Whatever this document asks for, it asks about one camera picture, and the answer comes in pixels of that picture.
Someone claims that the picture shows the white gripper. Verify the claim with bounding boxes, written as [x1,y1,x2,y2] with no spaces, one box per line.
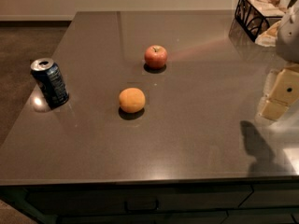
[255,0,299,121]

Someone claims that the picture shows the red apple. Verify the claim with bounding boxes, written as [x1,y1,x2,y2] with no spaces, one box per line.
[144,45,168,69]

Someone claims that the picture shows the orange fruit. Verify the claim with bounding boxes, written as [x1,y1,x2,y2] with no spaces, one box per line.
[119,88,146,113]

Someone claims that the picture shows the blue soda can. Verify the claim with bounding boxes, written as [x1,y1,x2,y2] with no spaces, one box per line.
[30,58,69,107]

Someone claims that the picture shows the black wire napkin holder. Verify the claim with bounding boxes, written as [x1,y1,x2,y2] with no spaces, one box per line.
[235,0,287,41]

